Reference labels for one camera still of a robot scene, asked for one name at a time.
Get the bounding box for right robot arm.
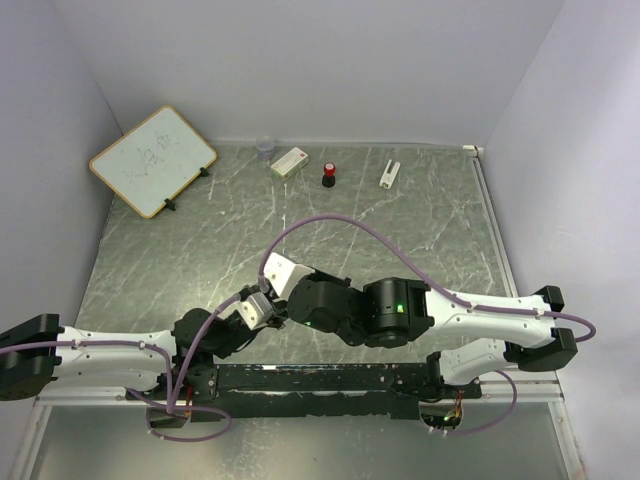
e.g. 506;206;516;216
265;264;578;398

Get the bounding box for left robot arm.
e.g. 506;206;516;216
1;286;276;401

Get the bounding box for white cardboard box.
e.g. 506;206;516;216
270;147;309;181

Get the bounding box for red and black stamp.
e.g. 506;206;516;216
321;162;336;188

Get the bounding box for small clear plastic cup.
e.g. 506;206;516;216
255;136;275;161

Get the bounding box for white stapler remover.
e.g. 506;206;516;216
379;159;401;190

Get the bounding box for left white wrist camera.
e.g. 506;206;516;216
238;293;277;330

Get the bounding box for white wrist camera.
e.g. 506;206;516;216
264;252;315;300
238;293;277;330

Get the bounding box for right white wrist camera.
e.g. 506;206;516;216
264;252;315;300

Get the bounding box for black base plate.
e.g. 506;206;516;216
124;362;484;424

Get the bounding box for white board with wooden frame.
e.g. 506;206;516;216
89;106;217;219

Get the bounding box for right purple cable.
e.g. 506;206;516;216
258;213;599;437

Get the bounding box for aluminium rail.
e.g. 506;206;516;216
36;368;565;406

